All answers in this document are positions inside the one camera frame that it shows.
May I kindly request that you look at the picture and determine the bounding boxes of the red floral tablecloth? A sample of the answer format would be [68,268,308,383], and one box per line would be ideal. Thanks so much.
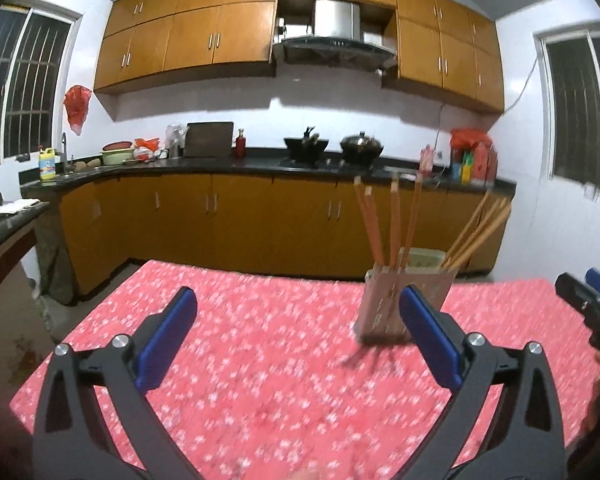
[10,259,600,480]

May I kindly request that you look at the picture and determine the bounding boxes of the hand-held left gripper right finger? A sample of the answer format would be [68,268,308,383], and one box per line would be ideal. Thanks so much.
[399,284,565,480]

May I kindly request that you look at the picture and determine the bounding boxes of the wooden lower kitchen cabinets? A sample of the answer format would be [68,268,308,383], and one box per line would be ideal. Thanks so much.
[27,172,513,296]

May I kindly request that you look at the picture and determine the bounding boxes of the red hanging plastic bag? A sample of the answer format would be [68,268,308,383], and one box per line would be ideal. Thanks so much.
[63,86,93,137]

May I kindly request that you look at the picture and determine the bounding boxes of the beige perforated chopstick holder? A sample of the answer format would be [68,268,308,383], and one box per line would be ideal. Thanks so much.
[355,247,459,343]

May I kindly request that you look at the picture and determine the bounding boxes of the black gas hob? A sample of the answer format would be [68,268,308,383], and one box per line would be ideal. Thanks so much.
[279,157,341,169]

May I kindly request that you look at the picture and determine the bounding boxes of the metal faucet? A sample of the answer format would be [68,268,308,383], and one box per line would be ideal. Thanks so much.
[60,132,76,176]

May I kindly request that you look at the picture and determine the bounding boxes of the orange plastic bag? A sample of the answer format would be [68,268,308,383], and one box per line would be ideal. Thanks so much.
[132,137,161,161]

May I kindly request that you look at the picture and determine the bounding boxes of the steel range hood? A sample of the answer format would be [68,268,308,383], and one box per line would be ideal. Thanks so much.
[272,0,398,72]

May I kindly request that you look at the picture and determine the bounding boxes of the dark side counter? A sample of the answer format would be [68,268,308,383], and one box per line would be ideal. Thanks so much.
[0,202,50,311]

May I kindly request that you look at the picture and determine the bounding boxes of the barred window beside packets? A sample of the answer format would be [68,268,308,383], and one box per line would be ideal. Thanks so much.
[534,30,600,198]

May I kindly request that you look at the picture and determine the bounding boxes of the yellow detergent bottle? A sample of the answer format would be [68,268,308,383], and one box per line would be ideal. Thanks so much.
[38,146,57,182]

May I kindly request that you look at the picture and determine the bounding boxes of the black wok with utensil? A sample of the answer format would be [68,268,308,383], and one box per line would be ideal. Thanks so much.
[284,127,329,163]

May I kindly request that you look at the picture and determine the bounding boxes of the red food packets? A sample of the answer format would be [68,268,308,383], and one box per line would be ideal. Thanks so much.
[450,128,498,184]

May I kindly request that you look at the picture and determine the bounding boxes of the dark wooden cutting board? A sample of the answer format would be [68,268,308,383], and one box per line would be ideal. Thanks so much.
[184,121,235,158]

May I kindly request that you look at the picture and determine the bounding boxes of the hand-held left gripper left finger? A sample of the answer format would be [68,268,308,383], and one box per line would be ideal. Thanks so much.
[32,286,201,480]

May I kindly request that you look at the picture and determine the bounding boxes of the black wok with lid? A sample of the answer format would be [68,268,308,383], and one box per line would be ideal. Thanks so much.
[340,131,385,165]

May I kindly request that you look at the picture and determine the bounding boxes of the green basin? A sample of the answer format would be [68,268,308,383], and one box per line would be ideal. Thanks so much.
[101,141,136,166]

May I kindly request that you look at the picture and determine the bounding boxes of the black kitchen countertop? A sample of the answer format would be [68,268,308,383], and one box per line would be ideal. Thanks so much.
[19,152,518,196]

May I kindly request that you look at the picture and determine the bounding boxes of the barred window beside sink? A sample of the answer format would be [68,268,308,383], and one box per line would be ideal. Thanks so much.
[0,5,81,166]

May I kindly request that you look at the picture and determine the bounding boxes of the clear plastic bag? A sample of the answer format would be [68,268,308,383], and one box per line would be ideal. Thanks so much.
[165,124,188,158]

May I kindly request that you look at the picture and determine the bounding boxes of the white cloth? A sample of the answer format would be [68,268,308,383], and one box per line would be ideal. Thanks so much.
[0,200,42,218]

